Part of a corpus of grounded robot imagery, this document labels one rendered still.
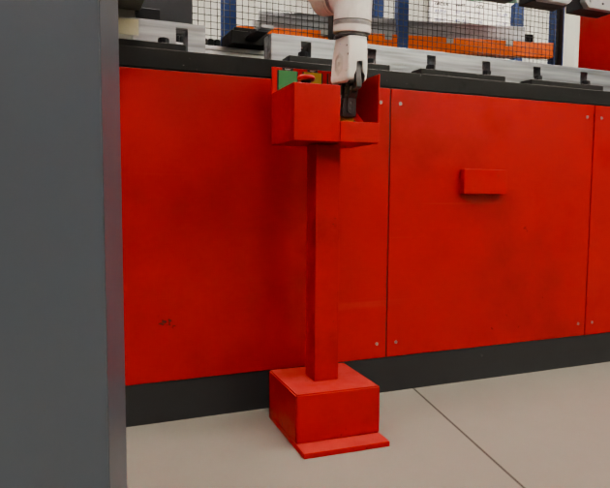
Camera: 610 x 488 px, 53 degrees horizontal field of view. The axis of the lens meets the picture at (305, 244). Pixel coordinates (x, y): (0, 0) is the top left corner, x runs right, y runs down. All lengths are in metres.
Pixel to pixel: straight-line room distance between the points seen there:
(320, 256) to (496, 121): 0.75
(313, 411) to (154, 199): 0.60
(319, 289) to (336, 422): 0.29
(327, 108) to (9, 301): 0.79
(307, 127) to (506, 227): 0.81
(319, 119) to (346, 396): 0.60
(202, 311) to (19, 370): 0.75
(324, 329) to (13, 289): 0.79
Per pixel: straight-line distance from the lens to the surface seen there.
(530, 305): 1.98
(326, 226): 1.36
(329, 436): 1.39
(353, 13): 1.39
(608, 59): 3.08
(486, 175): 1.81
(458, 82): 1.80
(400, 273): 1.69
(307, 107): 1.30
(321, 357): 1.41
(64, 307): 0.78
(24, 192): 0.77
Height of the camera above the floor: 0.55
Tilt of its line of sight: 5 degrees down
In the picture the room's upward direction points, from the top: straight up
